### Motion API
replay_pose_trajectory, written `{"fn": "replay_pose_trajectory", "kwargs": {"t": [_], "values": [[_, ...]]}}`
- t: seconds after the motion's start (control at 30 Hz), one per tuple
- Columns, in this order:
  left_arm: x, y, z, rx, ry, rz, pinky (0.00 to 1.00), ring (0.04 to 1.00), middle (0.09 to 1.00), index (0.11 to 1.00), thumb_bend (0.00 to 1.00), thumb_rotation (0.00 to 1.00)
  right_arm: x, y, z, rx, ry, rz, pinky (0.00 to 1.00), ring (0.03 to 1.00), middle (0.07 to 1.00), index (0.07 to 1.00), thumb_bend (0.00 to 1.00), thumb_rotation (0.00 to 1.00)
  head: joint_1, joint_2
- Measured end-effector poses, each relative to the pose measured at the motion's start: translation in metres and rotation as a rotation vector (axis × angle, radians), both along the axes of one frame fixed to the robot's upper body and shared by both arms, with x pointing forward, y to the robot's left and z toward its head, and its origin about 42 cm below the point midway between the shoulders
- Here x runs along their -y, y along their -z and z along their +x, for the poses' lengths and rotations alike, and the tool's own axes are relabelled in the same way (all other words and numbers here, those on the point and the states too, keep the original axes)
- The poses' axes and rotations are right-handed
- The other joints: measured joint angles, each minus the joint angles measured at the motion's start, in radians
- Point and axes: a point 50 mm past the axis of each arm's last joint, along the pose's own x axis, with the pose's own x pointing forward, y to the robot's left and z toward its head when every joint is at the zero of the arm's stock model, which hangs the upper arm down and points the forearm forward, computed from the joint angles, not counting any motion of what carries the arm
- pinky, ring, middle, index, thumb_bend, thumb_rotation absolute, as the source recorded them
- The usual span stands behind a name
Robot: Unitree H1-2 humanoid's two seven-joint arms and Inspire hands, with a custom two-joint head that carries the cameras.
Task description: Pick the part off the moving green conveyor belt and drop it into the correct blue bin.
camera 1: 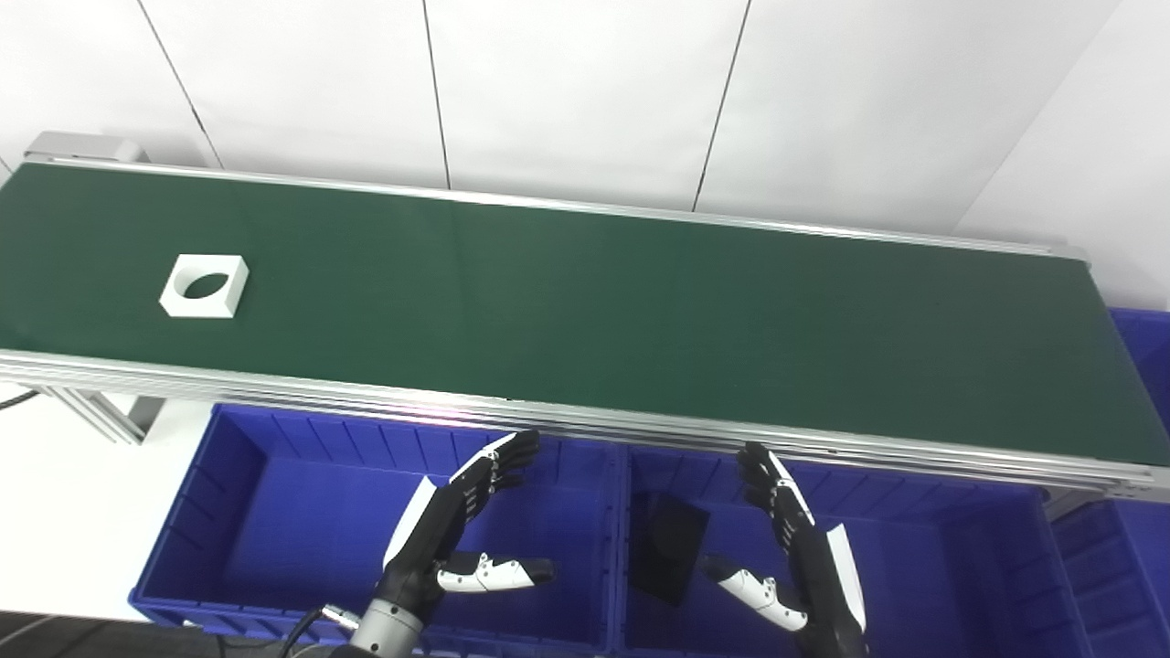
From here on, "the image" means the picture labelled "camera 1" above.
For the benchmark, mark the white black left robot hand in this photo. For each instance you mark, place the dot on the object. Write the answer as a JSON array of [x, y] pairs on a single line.
[[430, 535]]

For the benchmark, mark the green conveyor belt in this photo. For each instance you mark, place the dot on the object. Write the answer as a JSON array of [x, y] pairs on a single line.
[[585, 311], [640, 428]]

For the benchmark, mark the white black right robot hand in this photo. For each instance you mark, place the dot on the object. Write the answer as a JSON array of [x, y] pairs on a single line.
[[823, 576]]

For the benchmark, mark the white square part round hole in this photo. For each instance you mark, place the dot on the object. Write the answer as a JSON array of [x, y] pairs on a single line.
[[233, 288]]

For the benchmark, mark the black flat part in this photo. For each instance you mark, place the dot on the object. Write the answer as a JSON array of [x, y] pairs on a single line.
[[667, 539]]

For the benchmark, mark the grey conveyor end housing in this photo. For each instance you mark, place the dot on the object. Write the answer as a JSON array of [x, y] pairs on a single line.
[[87, 146]]

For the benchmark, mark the blue plastic bin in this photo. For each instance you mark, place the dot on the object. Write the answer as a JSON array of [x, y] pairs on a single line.
[[1120, 567], [932, 567], [302, 521]]

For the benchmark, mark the aluminium conveyor leg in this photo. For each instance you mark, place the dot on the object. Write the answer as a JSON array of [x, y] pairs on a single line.
[[101, 413], [1074, 503]]

